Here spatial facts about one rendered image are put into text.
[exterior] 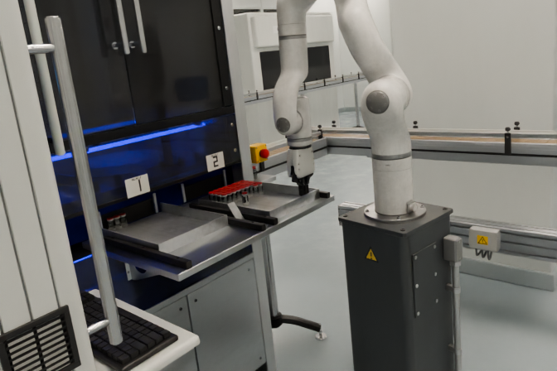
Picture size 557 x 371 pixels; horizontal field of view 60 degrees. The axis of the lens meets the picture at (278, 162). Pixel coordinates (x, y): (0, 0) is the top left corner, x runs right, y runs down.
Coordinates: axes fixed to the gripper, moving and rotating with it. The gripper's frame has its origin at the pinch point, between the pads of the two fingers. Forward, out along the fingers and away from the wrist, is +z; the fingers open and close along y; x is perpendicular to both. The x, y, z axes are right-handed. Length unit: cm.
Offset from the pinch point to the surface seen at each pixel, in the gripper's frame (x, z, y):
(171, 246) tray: -9, 3, 50
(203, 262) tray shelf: 5, 5, 51
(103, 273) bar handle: 19, -10, 85
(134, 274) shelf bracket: -32, 18, 49
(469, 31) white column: 7, -48, -143
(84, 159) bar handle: 19, -32, 84
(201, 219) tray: -21.0, 4.3, 28.3
